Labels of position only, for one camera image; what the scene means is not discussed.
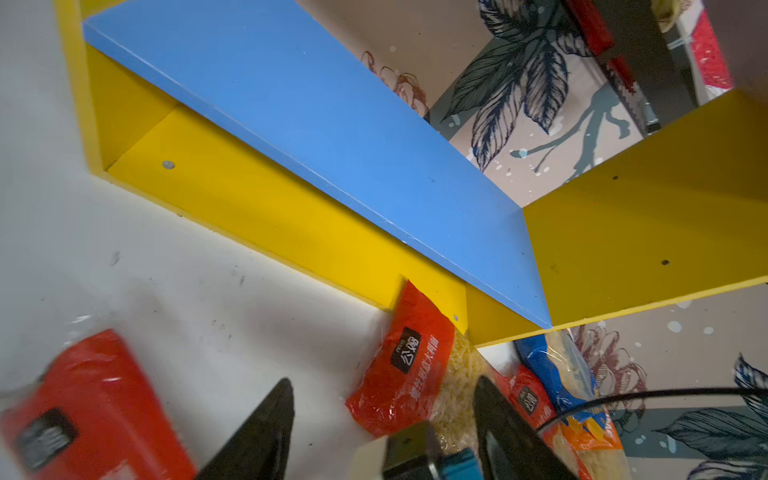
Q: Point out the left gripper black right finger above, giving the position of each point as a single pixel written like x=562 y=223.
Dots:
x=508 y=447

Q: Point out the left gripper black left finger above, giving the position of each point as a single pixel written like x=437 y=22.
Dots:
x=259 y=449

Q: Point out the red fusilli bag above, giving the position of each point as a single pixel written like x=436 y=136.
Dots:
x=424 y=370
x=529 y=398

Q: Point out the red spaghetti pack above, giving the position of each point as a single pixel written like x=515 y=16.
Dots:
x=94 y=415

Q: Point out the orange pasta bag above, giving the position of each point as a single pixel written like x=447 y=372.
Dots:
x=590 y=463

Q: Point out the blue orecchiette pasta bag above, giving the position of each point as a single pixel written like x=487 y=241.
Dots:
x=569 y=383

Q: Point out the yellow wooden shelf unit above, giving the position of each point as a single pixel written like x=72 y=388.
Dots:
x=475 y=149

